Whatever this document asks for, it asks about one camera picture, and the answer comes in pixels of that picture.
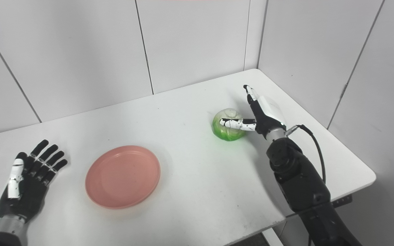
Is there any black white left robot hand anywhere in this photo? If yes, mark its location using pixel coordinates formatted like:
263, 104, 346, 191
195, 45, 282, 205
0, 139, 68, 223

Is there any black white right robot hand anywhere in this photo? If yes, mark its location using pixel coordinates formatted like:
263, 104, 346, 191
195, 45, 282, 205
220, 84, 287, 134

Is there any green white toy cabbage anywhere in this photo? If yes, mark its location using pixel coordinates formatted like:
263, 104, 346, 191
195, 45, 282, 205
212, 108, 247, 141

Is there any pink round plate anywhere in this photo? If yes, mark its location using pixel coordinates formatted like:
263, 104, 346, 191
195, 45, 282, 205
85, 146, 161, 209

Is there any black table control panel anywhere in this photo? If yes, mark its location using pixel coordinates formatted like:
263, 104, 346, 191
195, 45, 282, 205
331, 195, 353, 209

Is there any white table leg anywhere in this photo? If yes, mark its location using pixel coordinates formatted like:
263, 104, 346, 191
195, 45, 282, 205
262, 228, 285, 246

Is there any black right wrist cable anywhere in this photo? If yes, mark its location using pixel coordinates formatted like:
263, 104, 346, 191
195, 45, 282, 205
285, 124, 327, 185

